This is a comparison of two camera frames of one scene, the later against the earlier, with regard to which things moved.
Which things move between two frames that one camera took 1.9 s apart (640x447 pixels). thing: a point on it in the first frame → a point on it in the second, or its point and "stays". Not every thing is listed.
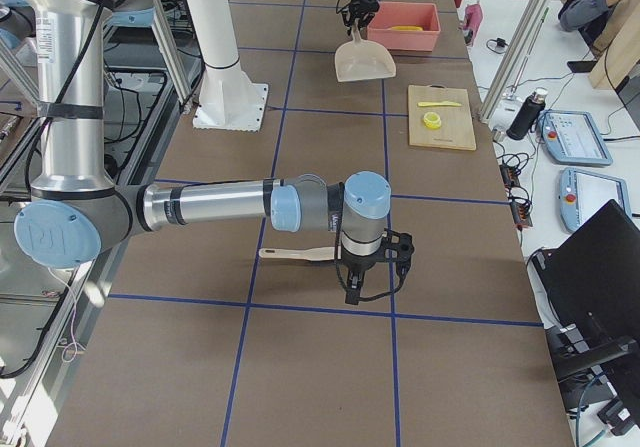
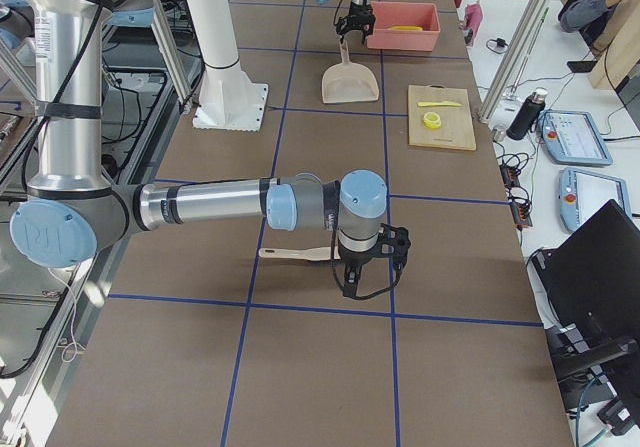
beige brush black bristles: (314, 254) stays
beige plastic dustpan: (360, 59) → (348, 82)
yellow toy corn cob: (407, 28) stays
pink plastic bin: (404, 26) stays
